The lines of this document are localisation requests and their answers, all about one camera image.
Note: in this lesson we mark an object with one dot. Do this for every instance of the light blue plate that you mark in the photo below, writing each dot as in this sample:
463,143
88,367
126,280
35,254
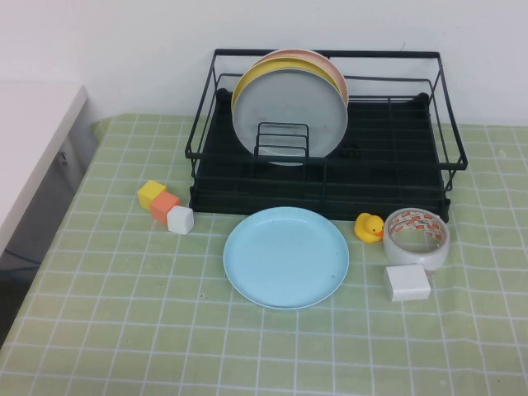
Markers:
284,255

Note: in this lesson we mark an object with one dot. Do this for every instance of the grey plate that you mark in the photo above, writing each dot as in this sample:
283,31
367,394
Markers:
288,99

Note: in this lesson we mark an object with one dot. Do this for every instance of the yellow plate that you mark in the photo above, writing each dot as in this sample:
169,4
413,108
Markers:
272,64

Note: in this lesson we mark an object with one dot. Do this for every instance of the pink plate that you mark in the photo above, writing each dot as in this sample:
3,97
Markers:
297,53

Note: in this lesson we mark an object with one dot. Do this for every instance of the white cube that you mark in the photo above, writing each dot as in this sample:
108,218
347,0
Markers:
180,219

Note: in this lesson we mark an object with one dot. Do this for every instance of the orange cube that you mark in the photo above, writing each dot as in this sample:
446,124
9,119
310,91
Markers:
163,205

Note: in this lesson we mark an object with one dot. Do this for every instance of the yellow rubber duck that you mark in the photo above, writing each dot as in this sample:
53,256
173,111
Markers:
368,227

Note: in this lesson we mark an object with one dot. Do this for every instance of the yellow cube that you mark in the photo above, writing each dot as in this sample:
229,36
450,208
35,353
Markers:
151,191

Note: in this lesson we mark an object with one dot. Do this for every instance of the clear tape roll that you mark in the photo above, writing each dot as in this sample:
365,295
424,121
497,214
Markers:
398,253

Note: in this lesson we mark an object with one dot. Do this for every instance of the green checked tablecloth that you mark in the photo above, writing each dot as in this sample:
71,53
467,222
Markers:
165,330

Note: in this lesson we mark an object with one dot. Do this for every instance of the white rectangular box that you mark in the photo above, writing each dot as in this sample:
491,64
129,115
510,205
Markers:
407,284

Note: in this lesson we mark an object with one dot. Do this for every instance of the small metal cabinet latch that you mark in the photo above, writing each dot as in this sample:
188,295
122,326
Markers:
62,157

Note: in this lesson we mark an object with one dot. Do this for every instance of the white side cabinet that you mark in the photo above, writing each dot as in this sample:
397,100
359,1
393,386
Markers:
33,123

